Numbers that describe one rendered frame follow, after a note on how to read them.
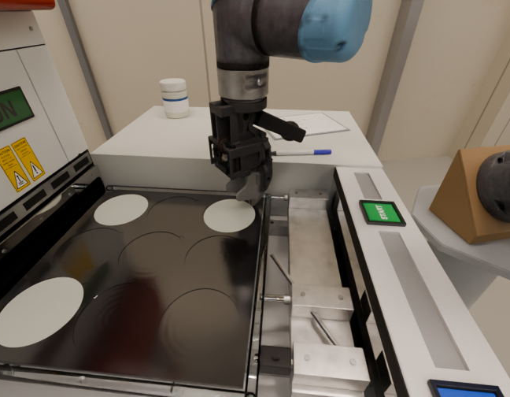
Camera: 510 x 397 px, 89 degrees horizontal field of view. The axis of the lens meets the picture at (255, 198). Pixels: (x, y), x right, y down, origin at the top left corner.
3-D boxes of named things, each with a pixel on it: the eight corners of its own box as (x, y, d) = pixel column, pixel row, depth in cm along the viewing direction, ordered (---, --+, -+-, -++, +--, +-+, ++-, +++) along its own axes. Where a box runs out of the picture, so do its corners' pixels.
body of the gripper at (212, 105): (210, 166, 47) (202, 97, 40) (249, 153, 51) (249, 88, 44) (232, 185, 42) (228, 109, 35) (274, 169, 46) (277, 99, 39)
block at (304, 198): (288, 207, 55) (289, 196, 54) (288, 198, 58) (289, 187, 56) (327, 209, 55) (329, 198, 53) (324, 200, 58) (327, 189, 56)
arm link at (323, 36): (392, -76, 24) (291, -60, 30) (338, 14, 22) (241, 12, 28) (387, 9, 31) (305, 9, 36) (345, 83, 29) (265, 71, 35)
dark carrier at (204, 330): (-50, 358, 30) (-54, 355, 30) (109, 191, 58) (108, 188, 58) (242, 389, 28) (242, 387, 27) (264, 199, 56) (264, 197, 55)
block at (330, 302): (290, 316, 36) (292, 304, 34) (290, 294, 39) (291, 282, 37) (349, 321, 35) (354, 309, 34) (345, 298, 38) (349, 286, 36)
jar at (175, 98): (162, 118, 75) (154, 83, 70) (171, 110, 81) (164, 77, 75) (186, 119, 75) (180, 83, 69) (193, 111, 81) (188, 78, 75)
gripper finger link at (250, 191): (232, 213, 51) (229, 172, 45) (256, 202, 54) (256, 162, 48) (241, 221, 49) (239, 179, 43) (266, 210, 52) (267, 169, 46)
